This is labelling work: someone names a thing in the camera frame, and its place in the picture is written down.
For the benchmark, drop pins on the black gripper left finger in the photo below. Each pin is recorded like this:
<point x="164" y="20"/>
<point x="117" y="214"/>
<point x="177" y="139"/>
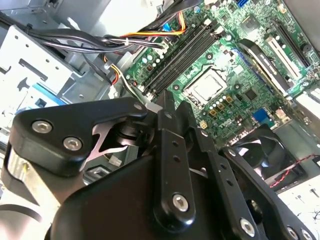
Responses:
<point x="55" y="135"/>

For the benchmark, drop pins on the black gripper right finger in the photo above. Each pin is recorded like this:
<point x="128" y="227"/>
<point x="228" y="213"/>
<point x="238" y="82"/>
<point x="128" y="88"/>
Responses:
<point x="225" y="180"/>

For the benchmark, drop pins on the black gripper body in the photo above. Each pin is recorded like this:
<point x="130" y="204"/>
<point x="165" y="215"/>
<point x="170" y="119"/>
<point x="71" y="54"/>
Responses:
<point x="112" y="212"/>

